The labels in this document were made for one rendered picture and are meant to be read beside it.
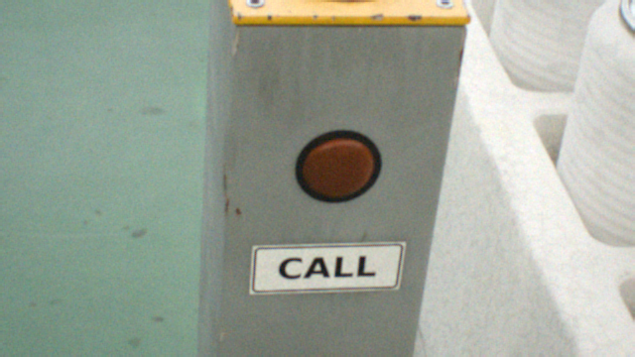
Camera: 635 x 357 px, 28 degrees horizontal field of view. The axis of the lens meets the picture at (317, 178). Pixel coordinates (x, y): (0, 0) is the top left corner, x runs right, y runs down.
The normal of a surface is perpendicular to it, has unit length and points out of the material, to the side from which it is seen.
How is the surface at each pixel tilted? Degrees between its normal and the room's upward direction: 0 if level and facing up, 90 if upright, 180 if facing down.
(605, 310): 0
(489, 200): 90
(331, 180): 92
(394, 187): 90
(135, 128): 0
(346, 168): 88
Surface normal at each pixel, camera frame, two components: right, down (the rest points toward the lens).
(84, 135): 0.08, -0.82
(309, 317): 0.15, 0.58
